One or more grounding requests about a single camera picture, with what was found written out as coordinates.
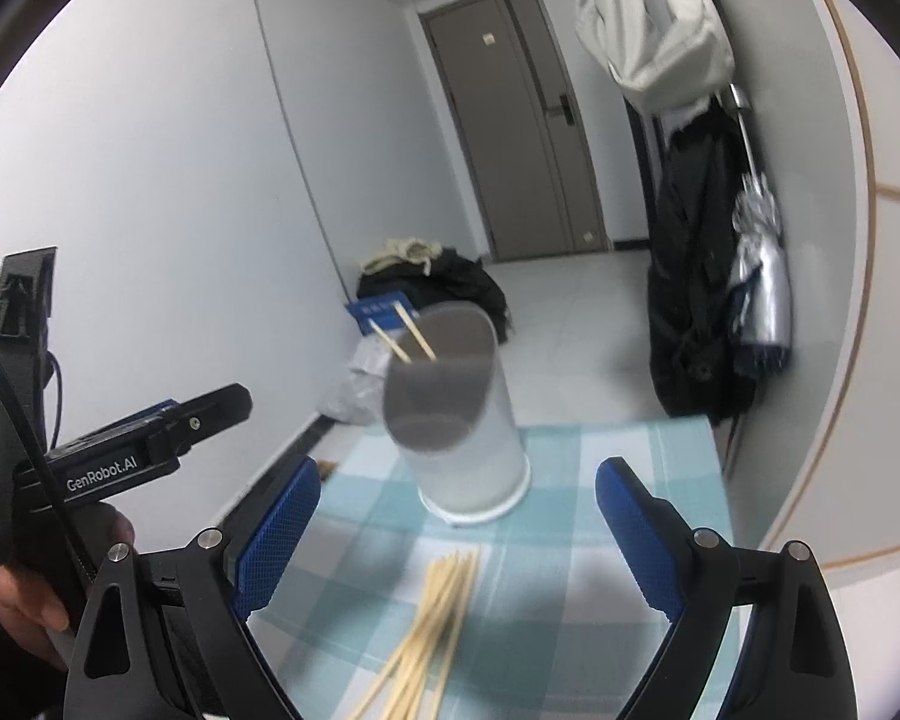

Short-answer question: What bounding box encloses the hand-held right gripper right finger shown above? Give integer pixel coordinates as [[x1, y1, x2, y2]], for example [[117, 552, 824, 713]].
[[595, 456, 860, 720]]

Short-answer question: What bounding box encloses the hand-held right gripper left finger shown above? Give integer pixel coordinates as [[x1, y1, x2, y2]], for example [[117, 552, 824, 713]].
[[61, 454, 323, 720]]

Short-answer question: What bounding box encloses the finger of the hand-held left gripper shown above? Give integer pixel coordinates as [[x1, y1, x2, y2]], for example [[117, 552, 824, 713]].
[[159, 382, 254, 460], [124, 397, 179, 422]]

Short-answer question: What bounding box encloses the pile of wooden chopsticks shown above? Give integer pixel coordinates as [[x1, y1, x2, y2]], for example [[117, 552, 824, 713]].
[[349, 549, 482, 720]]

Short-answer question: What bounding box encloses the white utensil holder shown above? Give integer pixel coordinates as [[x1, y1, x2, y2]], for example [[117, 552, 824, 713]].
[[381, 301, 532, 526]]

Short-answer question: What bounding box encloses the plain wooden chopstick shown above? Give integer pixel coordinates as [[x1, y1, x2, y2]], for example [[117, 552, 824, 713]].
[[394, 305, 437, 361], [367, 319, 412, 364]]

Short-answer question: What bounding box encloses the person's left forearm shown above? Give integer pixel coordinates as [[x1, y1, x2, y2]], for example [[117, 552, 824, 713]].
[[0, 585, 68, 720]]

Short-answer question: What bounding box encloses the person's left hand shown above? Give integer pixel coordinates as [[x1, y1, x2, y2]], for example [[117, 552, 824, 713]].
[[0, 504, 134, 653]]

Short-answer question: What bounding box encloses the blue plaid tablecloth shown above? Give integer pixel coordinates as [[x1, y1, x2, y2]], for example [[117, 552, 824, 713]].
[[221, 414, 743, 720]]

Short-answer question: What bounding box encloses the grey plastic parcel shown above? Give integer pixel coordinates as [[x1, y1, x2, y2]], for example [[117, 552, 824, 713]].
[[322, 371, 388, 425]]

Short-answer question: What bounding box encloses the white plastic parcel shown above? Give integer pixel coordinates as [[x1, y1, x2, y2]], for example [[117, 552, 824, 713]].
[[347, 337, 392, 377]]

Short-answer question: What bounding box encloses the blue cardboard box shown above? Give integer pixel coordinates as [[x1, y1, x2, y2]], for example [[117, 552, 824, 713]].
[[345, 291, 421, 338]]

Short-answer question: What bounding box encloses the beige cloth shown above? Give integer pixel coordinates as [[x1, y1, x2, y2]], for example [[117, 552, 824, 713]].
[[361, 238, 442, 277]]

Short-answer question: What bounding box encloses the black hanging jacket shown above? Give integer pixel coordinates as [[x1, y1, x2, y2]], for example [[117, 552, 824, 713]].
[[645, 101, 758, 428]]

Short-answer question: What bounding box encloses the black duffel bag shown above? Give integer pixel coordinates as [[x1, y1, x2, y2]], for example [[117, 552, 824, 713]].
[[356, 247, 512, 342]]

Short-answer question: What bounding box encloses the silver folded umbrella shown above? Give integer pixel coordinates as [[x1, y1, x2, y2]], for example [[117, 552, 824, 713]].
[[722, 82, 796, 380]]

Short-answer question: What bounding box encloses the grey door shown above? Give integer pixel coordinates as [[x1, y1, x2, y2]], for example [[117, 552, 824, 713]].
[[418, 0, 612, 263]]

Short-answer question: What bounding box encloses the white hanging bag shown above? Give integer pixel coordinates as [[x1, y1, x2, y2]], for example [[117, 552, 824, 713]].
[[576, 0, 736, 121]]

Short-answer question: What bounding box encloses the black braided cable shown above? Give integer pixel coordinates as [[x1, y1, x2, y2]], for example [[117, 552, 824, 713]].
[[0, 328, 110, 601]]

